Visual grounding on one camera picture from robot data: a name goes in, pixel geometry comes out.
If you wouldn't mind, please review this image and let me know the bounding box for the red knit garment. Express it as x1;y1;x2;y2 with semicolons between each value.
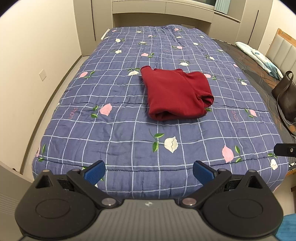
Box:
140;66;214;121

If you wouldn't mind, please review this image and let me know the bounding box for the brown leather handbag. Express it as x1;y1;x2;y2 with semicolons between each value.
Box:
271;71;295;137

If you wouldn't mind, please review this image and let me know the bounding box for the blue plaid floral quilt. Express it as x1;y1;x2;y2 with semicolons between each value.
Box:
32;25;288;199

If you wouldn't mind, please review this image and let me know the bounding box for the teal fabric item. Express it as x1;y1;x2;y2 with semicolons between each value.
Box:
276;213;296;241

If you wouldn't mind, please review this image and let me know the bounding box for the white patterned pillow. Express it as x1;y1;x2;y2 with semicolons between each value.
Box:
235;42;283;80

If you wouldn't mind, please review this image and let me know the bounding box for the padded wooden headboard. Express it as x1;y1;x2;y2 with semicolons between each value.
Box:
266;29;296;75

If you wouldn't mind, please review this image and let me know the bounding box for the beige built-in cabinet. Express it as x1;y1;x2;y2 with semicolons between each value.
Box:
73;1;273;56

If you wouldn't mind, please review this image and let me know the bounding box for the teal curtain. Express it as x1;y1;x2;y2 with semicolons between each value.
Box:
214;0;231;15

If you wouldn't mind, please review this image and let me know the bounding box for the white wall socket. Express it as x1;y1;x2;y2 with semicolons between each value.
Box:
39;69;47;81

